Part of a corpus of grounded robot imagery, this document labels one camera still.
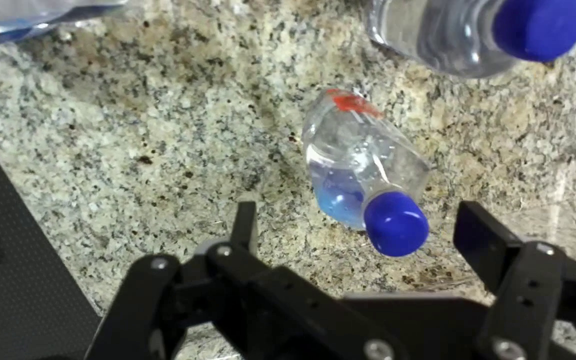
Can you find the Fiji water bottle red label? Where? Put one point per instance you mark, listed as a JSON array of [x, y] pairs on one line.
[[473, 39]]

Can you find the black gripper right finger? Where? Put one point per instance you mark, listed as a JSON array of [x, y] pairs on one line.
[[533, 286]]

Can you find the black perforated panel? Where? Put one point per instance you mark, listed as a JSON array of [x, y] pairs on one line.
[[43, 310]]

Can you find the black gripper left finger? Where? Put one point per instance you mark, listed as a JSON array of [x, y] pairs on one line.
[[263, 313]]

